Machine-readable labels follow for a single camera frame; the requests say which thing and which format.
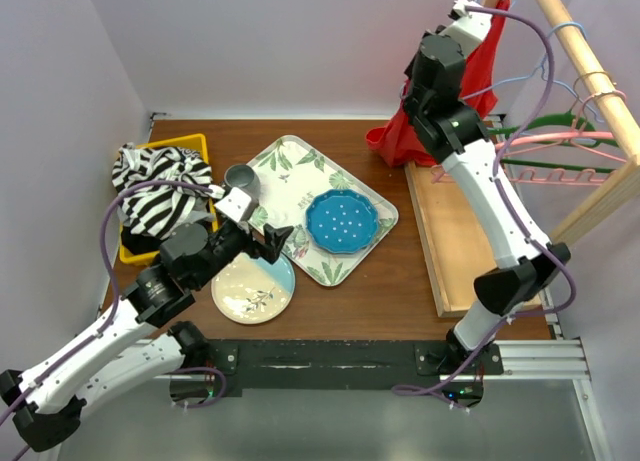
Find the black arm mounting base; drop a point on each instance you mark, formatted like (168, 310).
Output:
(331, 365)

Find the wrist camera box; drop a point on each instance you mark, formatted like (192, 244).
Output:
(468, 28)
(237, 205)

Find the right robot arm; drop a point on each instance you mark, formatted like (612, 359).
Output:
(526, 260)

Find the cream and blue plate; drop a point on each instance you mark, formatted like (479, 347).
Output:
(252, 291)

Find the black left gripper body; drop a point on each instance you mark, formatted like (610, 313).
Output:
(250, 243)

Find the grey ceramic mug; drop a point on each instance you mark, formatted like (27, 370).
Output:
(243, 177)

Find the blue dotted plate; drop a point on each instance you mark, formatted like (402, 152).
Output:
(342, 221)

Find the yellow plastic bin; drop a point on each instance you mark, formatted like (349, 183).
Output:
(194, 141)

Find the green plastic hanger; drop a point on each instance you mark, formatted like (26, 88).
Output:
(555, 123)

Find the leaf-patterned rectangular tray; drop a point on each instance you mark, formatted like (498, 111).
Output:
(292, 173)

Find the red tank top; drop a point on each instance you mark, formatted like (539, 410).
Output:
(475, 81)

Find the thin pink wire hanger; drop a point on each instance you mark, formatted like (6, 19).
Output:
(580, 122)

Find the wooden clothes rack frame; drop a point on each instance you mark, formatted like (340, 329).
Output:
(454, 244)

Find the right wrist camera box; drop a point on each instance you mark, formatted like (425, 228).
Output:
(468, 28)

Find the thick pink plastic hanger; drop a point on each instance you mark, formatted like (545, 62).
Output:
(597, 145)

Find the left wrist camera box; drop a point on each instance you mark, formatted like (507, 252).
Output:
(237, 205)

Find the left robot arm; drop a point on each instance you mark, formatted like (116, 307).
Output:
(137, 338)

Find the black white striped tank top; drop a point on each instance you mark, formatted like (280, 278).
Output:
(156, 211)

